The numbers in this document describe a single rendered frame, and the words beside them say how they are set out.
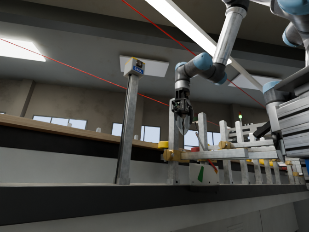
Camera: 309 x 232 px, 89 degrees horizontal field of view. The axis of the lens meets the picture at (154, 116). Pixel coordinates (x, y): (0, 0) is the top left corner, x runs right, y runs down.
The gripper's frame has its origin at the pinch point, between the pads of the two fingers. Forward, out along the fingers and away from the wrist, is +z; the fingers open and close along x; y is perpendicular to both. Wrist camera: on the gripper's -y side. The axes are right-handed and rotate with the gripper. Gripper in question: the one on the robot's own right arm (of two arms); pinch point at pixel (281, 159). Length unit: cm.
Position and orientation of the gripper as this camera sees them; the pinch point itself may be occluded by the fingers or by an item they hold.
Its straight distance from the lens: 86.9
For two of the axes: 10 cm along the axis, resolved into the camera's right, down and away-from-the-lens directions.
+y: 6.3, -2.3, -7.5
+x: 7.8, 2.5, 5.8
